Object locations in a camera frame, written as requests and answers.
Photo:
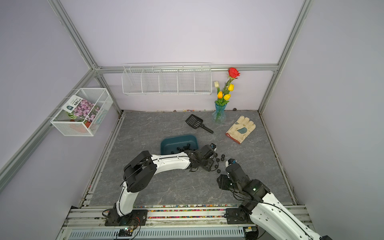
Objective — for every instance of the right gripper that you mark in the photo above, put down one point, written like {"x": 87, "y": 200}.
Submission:
{"x": 221, "y": 181}

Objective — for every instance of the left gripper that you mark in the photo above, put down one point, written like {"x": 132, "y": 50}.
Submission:
{"x": 208, "y": 166}

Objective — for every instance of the teal plastic storage box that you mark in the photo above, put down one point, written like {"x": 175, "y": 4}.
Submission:
{"x": 169, "y": 145}

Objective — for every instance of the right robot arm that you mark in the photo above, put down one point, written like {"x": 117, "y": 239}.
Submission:
{"x": 261, "y": 207}

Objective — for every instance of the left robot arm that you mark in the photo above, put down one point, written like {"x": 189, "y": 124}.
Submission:
{"x": 139, "y": 173}

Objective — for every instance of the black plastic scoop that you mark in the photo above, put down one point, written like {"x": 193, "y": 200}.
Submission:
{"x": 196, "y": 122}

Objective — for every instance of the cream work glove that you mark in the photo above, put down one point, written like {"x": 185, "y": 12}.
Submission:
{"x": 241, "y": 129}

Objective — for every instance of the red and yellow flowers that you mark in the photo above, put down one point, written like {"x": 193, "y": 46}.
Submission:
{"x": 224, "y": 93}

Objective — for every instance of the pink flower packet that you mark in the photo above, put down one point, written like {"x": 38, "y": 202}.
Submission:
{"x": 78, "y": 108}

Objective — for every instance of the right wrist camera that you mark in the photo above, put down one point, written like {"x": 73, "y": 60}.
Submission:
{"x": 230, "y": 162}

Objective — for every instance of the white wire wall shelf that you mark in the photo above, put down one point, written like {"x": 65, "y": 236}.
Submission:
{"x": 167, "y": 79}

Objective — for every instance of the white wire basket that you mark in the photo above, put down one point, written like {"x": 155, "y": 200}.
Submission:
{"x": 76, "y": 128}

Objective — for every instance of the metal base rail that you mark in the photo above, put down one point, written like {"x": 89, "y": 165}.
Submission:
{"x": 168, "y": 222}

